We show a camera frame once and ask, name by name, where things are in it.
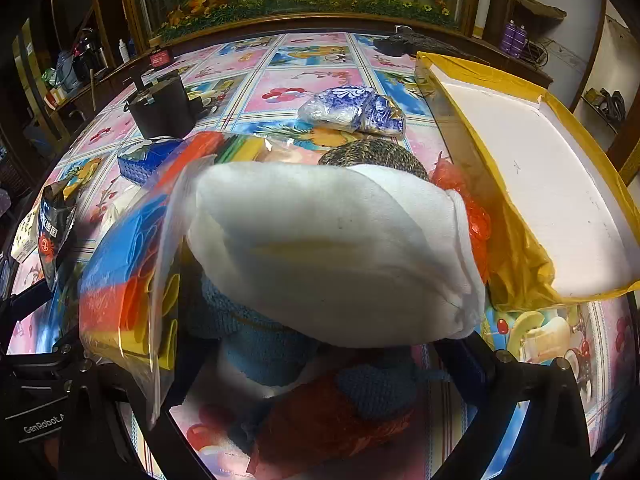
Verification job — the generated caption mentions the dark speckled scrubber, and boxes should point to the dark speckled scrubber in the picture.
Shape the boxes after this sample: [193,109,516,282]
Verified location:
[318,138,428,181]

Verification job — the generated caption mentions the orange plastic bag bundle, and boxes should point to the orange plastic bag bundle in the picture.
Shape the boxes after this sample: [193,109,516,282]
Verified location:
[429,154,494,283]

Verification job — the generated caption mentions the black snack packet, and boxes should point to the black snack packet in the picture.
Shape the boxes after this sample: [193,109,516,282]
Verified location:
[37,177,78,292]

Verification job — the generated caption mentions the purple bottle right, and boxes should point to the purple bottle right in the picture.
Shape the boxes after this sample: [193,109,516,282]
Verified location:
[511,25,527,58]

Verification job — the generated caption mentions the purple bottle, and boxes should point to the purple bottle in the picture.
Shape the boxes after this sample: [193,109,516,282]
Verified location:
[511,25,527,58]
[500,20,516,54]

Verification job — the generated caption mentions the blue knitted item red bag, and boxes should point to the blue knitted item red bag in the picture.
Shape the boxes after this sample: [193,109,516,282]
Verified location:
[186,278,450,479]

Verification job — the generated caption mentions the yellow-rimmed white foam box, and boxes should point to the yellow-rimmed white foam box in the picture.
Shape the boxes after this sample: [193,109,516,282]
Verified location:
[414,52,639,311]

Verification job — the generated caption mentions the black star-shaped device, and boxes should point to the black star-shaped device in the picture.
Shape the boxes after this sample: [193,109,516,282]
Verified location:
[373,25,480,62]

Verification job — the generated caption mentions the black straps on shelf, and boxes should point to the black straps on shelf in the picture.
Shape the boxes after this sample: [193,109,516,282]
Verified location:
[584,86,627,124]

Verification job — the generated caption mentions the purple bottle left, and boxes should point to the purple bottle left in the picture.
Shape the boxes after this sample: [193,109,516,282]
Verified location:
[500,20,516,54]

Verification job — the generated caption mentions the blue plastic basket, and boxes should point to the blue plastic basket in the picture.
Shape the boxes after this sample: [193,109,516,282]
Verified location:
[117,138,181,186]

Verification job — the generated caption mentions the black cylinder stand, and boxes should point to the black cylinder stand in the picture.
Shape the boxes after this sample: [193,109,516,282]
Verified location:
[124,70,196,140]

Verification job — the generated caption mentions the white cloth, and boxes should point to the white cloth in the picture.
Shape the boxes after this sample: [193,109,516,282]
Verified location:
[186,162,485,348]

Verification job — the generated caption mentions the blue white patterned bag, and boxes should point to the blue white patterned bag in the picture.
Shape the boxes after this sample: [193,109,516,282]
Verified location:
[298,86,406,138]

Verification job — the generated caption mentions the bag of colourful sponges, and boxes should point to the bag of colourful sponges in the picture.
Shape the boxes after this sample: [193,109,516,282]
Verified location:
[79,131,266,422]

